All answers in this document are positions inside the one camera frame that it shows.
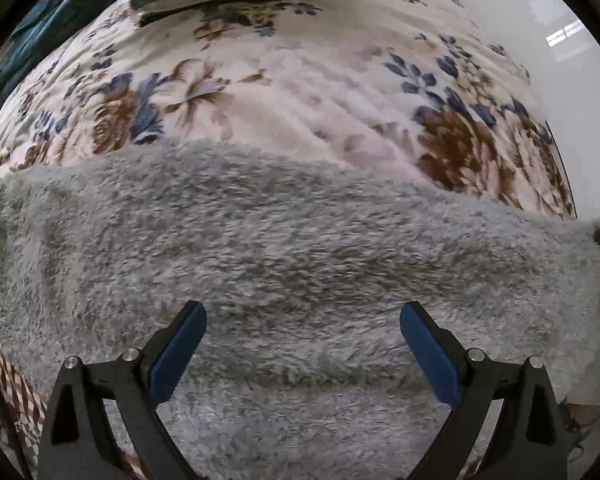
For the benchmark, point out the brown checked bed sheet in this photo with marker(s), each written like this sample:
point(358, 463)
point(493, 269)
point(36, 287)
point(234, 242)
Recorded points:
point(15, 385)

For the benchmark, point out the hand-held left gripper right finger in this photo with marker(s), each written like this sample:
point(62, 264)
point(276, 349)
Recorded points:
point(430, 355)

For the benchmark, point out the floral bed blanket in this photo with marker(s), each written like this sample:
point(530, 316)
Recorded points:
point(290, 85)

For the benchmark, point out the blue folded duvet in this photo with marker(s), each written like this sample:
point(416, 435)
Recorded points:
point(45, 25)

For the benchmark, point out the white headboard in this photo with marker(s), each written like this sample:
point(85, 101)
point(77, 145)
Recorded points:
point(540, 25)

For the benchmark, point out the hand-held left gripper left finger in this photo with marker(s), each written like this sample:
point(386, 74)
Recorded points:
point(177, 350)

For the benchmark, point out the grey fluffy pants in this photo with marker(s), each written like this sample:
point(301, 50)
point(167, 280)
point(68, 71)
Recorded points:
point(290, 260)

